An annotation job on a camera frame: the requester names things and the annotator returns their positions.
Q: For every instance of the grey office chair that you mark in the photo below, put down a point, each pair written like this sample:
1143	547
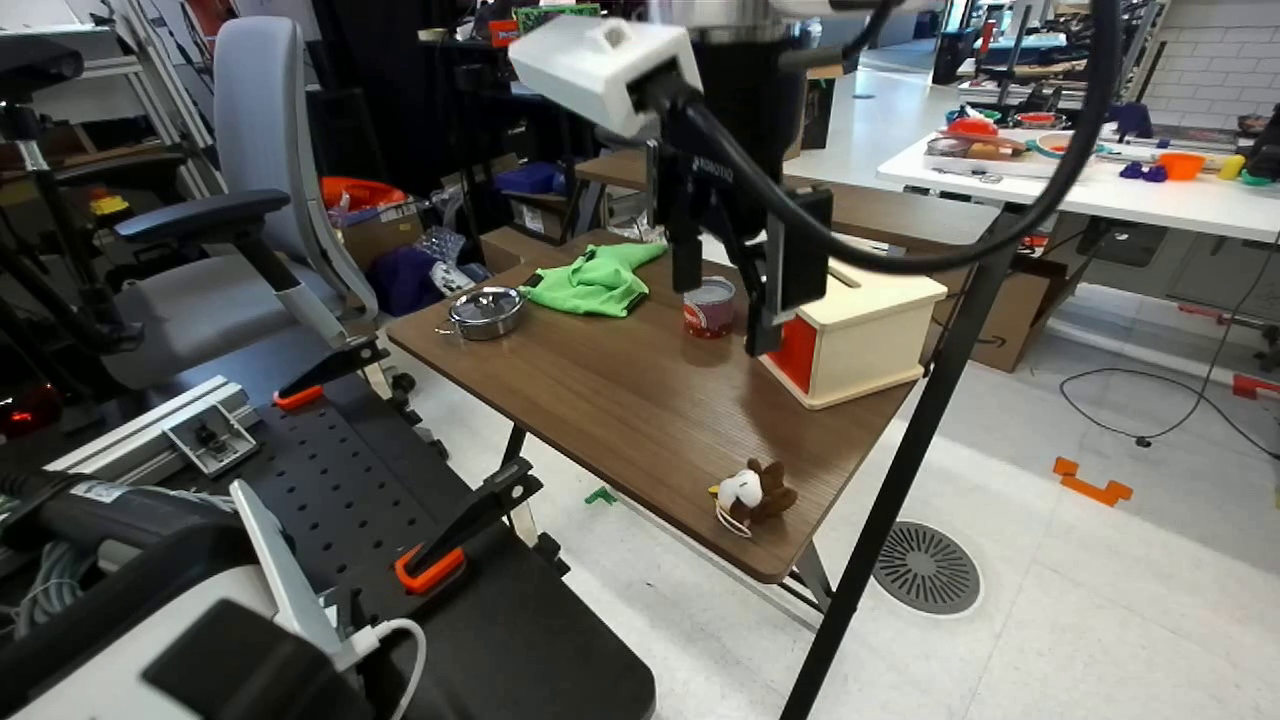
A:
260	150

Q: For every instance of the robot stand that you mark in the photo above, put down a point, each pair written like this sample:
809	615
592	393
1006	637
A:
340	480

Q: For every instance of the orange bin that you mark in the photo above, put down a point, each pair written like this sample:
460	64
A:
360	190

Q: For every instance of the small green floor piece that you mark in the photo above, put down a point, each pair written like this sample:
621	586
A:
601	495

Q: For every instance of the round floor drain grate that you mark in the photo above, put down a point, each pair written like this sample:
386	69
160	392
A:
927	567

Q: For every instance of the small metal pot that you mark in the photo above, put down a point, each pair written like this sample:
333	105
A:
487	312

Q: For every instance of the white table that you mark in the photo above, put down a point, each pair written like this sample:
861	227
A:
1130	195

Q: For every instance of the brown cardboard box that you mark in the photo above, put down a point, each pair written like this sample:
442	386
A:
380	240

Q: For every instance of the red tin can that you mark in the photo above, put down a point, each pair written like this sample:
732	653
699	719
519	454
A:
709	312

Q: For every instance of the black clamp with orange tip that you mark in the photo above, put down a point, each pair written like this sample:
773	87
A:
470	520
330	370

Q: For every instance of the aluminium extrusion bar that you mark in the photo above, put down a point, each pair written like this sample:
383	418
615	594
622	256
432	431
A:
150	430

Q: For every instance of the dark blue bag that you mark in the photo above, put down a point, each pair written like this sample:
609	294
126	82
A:
405	282

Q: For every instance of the green cloth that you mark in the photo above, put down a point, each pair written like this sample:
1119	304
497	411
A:
595	282

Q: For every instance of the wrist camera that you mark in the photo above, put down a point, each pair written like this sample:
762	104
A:
590	70

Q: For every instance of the yellow toy piece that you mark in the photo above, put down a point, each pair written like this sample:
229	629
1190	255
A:
1231	166

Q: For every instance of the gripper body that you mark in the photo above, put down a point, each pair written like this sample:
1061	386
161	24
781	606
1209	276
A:
745	110

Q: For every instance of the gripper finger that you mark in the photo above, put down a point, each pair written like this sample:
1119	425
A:
805	260
686	250

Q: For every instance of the purple toy piece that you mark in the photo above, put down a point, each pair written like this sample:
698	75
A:
1142	172

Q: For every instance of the brown and white plush bird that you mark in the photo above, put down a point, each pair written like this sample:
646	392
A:
755	493

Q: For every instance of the wooden box with red side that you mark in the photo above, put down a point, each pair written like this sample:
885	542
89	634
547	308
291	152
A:
865	335

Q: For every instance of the orange bowl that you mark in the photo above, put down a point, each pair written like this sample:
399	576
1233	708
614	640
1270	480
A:
1182	165

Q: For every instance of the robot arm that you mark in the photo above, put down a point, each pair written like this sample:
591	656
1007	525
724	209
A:
720	12

